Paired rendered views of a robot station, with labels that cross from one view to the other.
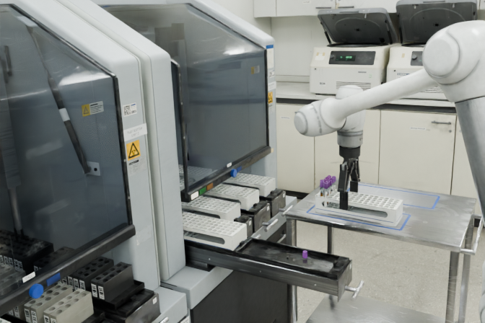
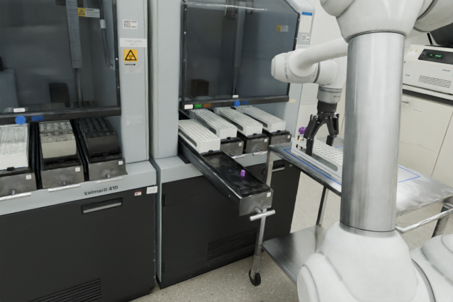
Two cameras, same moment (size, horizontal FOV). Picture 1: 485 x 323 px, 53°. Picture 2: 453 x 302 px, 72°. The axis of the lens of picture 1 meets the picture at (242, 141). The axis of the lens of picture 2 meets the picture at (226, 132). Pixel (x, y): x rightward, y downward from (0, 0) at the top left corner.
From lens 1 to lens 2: 0.78 m
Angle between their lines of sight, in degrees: 28
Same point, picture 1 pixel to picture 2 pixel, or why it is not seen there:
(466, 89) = (350, 22)
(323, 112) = (290, 60)
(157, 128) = (158, 46)
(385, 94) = (338, 46)
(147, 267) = (135, 143)
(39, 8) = not seen: outside the picture
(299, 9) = not seen: hidden behind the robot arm
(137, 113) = (137, 29)
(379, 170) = (437, 158)
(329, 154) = not seen: hidden behind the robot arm
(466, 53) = not seen: outside the picture
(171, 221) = (165, 119)
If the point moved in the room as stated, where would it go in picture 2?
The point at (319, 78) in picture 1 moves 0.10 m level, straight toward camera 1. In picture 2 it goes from (406, 71) to (403, 71)
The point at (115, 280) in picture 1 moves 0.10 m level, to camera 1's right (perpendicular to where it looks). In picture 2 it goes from (100, 139) to (117, 146)
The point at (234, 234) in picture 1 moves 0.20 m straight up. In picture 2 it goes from (202, 141) to (205, 94)
